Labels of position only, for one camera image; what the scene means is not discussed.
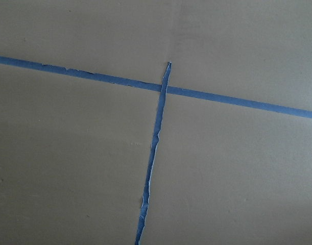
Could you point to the brown paper table cover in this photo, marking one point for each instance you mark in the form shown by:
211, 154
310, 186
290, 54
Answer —
155, 122

